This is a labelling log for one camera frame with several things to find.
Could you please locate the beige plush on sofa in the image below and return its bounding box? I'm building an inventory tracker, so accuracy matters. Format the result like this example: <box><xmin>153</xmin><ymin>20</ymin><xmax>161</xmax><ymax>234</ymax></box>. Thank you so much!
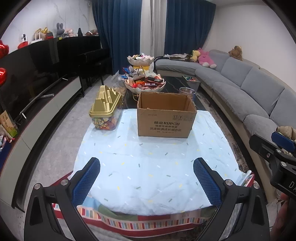
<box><xmin>276</xmin><ymin>126</ymin><xmax>296</xmax><ymax>141</ymax></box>

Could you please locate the grey curved sofa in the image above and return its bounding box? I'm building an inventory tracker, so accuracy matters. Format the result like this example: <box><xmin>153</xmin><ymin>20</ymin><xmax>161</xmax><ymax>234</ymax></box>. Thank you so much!
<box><xmin>154</xmin><ymin>50</ymin><xmax>295</xmax><ymax>141</ymax></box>

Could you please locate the striped colourful mat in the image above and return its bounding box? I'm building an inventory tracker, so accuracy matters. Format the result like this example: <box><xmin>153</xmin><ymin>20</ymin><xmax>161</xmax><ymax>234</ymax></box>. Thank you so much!
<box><xmin>49</xmin><ymin>171</ymin><xmax>255</xmax><ymax>238</ymax></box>

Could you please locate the white tv console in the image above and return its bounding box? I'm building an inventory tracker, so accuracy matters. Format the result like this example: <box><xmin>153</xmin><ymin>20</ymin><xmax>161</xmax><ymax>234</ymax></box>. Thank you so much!
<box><xmin>1</xmin><ymin>77</ymin><xmax>82</xmax><ymax>212</ymax></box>

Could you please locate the clear jar of chocolate balls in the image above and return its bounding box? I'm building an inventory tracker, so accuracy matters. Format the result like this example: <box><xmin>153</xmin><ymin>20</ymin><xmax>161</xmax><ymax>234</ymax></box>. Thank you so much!
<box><xmin>179</xmin><ymin>87</ymin><xmax>196</xmax><ymax>102</ymax></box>

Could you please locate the grey storage bin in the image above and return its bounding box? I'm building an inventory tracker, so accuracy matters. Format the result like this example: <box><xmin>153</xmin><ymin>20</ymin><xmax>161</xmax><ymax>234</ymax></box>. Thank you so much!
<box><xmin>183</xmin><ymin>75</ymin><xmax>201</xmax><ymax>91</ymax></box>

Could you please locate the brown teddy bear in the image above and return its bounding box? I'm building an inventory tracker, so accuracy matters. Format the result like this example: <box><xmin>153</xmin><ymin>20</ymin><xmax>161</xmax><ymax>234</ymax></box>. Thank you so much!
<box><xmin>228</xmin><ymin>46</ymin><xmax>243</xmax><ymax>61</ymax></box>

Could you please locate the light blue confetti cloth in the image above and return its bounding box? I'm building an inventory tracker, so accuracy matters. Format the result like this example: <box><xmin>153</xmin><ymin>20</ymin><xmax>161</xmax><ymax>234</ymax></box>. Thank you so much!
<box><xmin>74</xmin><ymin>109</ymin><xmax>246</xmax><ymax>216</ymax></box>

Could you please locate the pink plush toy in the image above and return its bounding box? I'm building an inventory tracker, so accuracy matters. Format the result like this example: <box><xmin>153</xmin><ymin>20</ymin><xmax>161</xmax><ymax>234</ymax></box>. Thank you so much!
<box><xmin>198</xmin><ymin>48</ymin><xmax>217</xmax><ymax>69</ymax></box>

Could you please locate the brown cardboard box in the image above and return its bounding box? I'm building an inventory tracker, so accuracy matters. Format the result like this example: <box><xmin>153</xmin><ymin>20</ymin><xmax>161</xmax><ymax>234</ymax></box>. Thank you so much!
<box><xmin>137</xmin><ymin>92</ymin><xmax>197</xmax><ymax>138</ymax></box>

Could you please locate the yellow plush toy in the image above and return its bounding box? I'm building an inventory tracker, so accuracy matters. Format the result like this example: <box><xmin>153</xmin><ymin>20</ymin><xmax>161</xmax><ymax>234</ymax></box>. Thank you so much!
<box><xmin>190</xmin><ymin>50</ymin><xmax>201</xmax><ymax>62</ymax></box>

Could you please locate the gold lid candy jar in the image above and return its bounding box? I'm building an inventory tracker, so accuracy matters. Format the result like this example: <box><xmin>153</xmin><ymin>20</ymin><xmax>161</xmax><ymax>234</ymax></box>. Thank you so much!
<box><xmin>89</xmin><ymin>85</ymin><xmax>122</xmax><ymax>131</ymax></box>

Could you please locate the two tier snack bowl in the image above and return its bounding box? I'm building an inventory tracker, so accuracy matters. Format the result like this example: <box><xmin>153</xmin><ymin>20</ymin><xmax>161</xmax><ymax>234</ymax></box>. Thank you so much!
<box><xmin>118</xmin><ymin>53</ymin><xmax>166</xmax><ymax>94</ymax></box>

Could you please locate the right blue curtain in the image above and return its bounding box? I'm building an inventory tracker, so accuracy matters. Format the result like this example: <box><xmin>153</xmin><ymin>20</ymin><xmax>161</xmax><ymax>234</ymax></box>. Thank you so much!
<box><xmin>164</xmin><ymin>0</ymin><xmax>216</xmax><ymax>55</ymax></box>

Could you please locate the blue curtain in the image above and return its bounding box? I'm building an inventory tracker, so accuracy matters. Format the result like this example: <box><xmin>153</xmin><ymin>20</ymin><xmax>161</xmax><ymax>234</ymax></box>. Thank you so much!
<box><xmin>91</xmin><ymin>0</ymin><xmax>142</xmax><ymax>73</ymax></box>
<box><xmin>164</xmin><ymin>0</ymin><xmax>216</xmax><ymax>55</ymax></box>

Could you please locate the white sheer curtain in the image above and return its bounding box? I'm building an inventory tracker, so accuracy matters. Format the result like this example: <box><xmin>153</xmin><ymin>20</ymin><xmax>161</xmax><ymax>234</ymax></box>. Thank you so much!
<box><xmin>140</xmin><ymin>0</ymin><xmax>167</xmax><ymax>57</ymax></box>

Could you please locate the red heart balloon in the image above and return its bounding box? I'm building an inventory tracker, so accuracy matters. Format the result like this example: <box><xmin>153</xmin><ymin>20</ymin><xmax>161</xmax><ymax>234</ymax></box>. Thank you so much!
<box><xmin>0</xmin><ymin>40</ymin><xmax>10</xmax><ymax>59</ymax></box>

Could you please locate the grey bunny plush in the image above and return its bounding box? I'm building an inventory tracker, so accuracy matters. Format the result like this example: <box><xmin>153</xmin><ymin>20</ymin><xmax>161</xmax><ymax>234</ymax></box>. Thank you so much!
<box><xmin>56</xmin><ymin>23</ymin><xmax>65</xmax><ymax>38</ymax></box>

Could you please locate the left blue curtain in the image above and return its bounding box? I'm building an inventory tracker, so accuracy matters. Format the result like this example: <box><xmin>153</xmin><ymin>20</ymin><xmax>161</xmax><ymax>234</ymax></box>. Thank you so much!
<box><xmin>91</xmin><ymin>0</ymin><xmax>142</xmax><ymax>73</ymax></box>

